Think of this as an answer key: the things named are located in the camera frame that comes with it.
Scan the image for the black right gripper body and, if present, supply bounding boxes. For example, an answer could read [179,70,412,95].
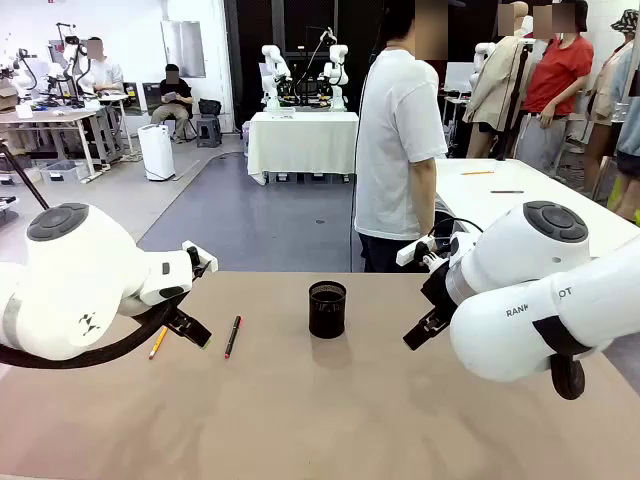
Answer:
[419,258,459,322]

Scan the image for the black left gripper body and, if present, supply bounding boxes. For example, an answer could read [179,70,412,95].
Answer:
[164,306,195,331]

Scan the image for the yellow pencil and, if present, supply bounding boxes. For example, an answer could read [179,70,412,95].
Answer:
[147,325,170,361]

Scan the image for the black red marker pen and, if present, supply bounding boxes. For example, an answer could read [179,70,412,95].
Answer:
[223,315,243,360]

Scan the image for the person's left forearm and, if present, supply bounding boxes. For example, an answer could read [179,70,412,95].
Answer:
[407,154,439,236]

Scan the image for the black mesh pen holder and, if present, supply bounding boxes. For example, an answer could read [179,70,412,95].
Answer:
[308,280,348,340]

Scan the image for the person in white T-shirt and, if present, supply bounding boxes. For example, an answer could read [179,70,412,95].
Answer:
[353,0,450,274]

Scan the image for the white air purifier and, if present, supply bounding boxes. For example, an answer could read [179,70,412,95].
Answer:
[137,124,177,182]

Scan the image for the clear plastic storage bin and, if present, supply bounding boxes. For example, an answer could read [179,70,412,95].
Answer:
[39,159,91,185]

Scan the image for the black plastic stool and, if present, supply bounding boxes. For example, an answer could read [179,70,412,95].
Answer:
[195,117,223,149]

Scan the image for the table with white cloth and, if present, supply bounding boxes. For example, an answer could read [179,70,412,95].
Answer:
[247,110,360,186]

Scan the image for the black tripod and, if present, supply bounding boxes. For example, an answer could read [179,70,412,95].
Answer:
[494,42,534,161]

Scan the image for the black tripod leg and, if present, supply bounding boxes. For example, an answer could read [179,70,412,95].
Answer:
[0,142,51,211]

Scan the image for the mannequin in beige coat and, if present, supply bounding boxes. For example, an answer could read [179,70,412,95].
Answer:
[462,1,536,160]

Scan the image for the seated person black shirt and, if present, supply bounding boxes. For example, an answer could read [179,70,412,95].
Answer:
[149,63,195,144]

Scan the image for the wooden desk grey legs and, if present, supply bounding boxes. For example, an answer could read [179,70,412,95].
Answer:
[0,108,99,176]

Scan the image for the person in red shirt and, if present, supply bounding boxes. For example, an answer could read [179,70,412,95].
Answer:
[514,0,596,174]

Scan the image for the seated person white shirt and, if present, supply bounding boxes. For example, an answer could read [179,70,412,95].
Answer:
[79,37,125,96]

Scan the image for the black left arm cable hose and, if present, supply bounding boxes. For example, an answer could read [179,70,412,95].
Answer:
[0,304,174,371]

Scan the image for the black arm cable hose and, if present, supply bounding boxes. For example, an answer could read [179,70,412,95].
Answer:
[0,304,174,371]
[532,314,609,401]

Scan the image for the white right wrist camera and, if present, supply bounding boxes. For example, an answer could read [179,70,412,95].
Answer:
[395,236,436,266]

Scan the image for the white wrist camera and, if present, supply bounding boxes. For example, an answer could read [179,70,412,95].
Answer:
[181,240,220,274]
[395,236,436,266]

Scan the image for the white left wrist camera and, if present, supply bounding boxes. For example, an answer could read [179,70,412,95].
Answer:
[181,240,220,274]

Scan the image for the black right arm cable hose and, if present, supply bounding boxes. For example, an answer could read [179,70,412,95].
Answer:
[532,314,609,401]

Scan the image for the silver wall panel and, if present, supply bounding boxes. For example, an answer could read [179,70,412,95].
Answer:
[160,19,207,80]

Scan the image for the white background robot with cables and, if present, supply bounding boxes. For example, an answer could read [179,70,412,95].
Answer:
[47,22,91,109]

